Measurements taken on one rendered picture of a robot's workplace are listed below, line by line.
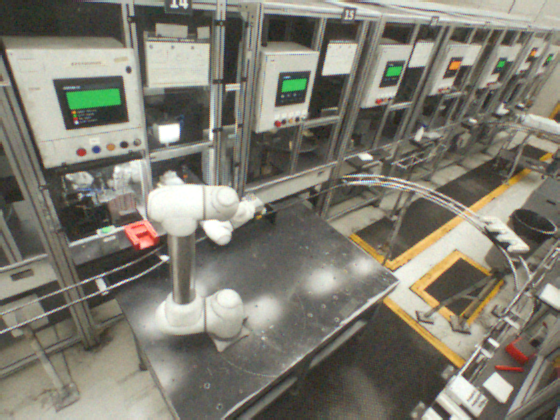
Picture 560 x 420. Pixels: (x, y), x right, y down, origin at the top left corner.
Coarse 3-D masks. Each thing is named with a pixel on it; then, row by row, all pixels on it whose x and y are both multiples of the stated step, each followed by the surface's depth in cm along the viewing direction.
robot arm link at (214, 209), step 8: (208, 192) 115; (216, 192) 113; (224, 192) 113; (232, 192) 115; (208, 200) 114; (216, 200) 113; (224, 200) 113; (232, 200) 114; (208, 208) 115; (216, 208) 114; (224, 208) 114; (232, 208) 116; (208, 216) 116; (216, 216) 118; (224, 216) 120; (232, 216) 123
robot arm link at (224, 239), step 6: (204, 222) 174; (210, 222) 172; (216, 222) 171; (222, 222) 171; (228, 222) 172; (204, 228) 174; (210, 228) 170; (216, 228) 169; (222, 228) 169; (228, 228) 172; (210, 234) 170; (216, 234) 168; (222, 234) 167; (228, 234) 169; (216, 240) 168; (222, 240) 168; (228, 240) 171
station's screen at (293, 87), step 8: (288, 80) 191; (296, 80) 195; (304, 80) 199; (288, 88) 194; (296, 88) 198; (304, 88) 203; (280, 96) 194; (288, 96) 198; (296, 96) 202; (304, 96) 206
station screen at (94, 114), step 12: (96, 84) 128; (108, 84) 131; (120, 96) 136; (84, 108) 130; (96, 108) 133; (108, 108) 136; (120, 108) 139; (72, 120) 130; (84, 120) 132; (96, 120) 135; (108, 120) 139
